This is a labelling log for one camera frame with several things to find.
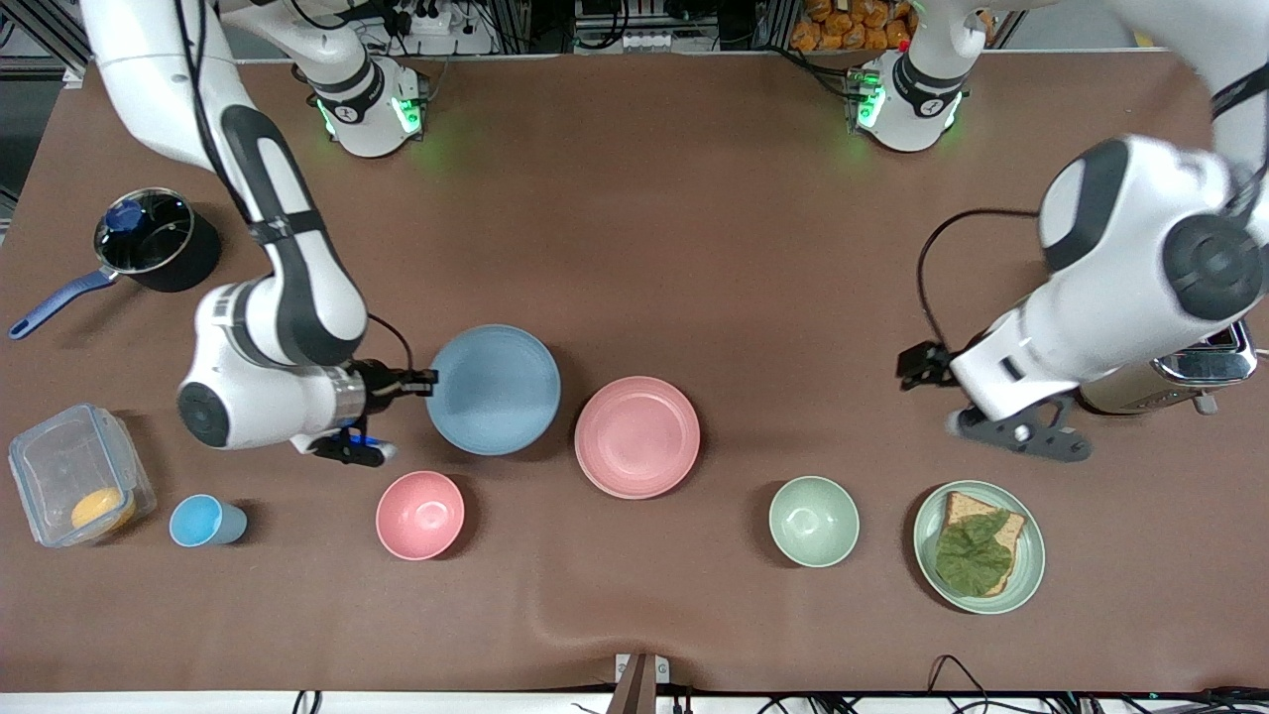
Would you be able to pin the green plate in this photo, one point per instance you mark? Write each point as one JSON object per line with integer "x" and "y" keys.
{"x": 1031, "y": 565}

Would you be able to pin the blue cup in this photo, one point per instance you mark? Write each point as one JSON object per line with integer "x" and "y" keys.
{"x": 203, "y": 522}

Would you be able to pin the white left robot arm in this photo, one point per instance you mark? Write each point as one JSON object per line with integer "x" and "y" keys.
{"x": 1120, "y": 297}

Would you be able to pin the orange snack bag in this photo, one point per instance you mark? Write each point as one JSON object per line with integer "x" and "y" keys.
{"x": 853, "y": 25}

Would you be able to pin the pink plate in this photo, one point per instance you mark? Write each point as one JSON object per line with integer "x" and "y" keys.
{"x": 637, "y": 437}

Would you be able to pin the green lettuce leaf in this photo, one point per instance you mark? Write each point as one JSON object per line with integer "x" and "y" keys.
{"x": 974, "y": 557}

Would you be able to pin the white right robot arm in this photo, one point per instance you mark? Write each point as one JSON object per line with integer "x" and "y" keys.
{"x": 297, "y": 297}

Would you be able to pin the white power strip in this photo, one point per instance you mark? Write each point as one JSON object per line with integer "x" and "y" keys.
{"x": 428, "y": 20}

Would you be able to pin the silver toaster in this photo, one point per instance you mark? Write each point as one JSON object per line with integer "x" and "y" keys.
{"x": 1205, "y": 367}

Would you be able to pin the clear plastic container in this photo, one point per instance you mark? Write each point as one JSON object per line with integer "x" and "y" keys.
{"x": 69, "y": 461}

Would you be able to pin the metal table clamp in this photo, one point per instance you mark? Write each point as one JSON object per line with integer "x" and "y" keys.
{"x": 641, "y": 682}

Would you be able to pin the brown table cover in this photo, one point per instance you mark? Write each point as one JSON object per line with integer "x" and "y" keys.
{"x": 634, "y": 248}

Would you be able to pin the blue plate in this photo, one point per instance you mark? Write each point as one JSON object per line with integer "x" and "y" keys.
{"x": 494, "y": 390}

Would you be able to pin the green bowl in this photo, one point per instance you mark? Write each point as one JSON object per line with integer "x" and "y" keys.
{"x": 814, "y": 522}

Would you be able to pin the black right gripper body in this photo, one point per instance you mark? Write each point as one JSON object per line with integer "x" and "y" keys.
{"x": 382, "y": 382}

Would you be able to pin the yellow food piece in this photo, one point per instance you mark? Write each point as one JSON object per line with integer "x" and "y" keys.
{"x": 101, "y": 509}

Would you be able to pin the bread slice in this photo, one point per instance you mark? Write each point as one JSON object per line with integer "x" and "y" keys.
{"x": 964, "y": 508}

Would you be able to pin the pink bowl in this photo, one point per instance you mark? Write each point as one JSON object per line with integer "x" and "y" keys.
{"x": 420, "y": 515}

